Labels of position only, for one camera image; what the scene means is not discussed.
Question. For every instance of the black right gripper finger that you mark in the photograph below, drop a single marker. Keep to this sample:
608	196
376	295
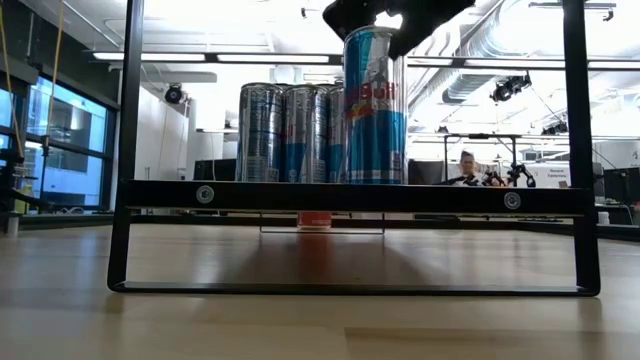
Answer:
425	15
352	12

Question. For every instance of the blue silver energy drink can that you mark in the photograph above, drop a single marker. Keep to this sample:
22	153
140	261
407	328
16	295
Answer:
375	110
305	132
260	132
336	135

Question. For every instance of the black background robot arm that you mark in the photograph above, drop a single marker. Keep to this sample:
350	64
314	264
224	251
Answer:
492	176

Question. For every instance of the black ceiling spotlight cluster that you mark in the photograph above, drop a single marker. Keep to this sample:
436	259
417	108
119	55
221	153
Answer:
510	87

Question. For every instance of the person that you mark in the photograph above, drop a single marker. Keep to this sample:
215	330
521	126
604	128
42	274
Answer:
467	162

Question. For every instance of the black computer monitor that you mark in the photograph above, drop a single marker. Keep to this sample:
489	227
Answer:
622	185
212	170
422	172

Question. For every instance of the ceiling linear light strip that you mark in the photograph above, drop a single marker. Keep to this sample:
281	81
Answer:
175	56

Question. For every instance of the white printed sign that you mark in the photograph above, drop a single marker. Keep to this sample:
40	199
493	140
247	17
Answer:
559	175

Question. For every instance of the red orange soda can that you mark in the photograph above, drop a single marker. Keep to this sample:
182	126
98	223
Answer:
315	221

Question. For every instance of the white plastic cup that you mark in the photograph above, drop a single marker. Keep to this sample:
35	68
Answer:
12	224
604	218

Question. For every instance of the large glass window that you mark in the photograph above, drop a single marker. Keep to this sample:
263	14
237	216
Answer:
70	125

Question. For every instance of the dark storage rack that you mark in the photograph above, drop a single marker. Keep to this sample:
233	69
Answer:
12	197

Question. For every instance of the silver ventilation duct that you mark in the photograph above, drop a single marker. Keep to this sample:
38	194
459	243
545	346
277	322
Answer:
500	45

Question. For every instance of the thin black background frame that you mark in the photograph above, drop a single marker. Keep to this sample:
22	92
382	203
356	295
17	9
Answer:
480	135

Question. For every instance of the black frame wooden shelf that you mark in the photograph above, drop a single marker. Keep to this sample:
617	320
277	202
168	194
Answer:
350	198

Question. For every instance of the black aluminium table frame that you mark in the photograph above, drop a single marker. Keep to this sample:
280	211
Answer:
210	219

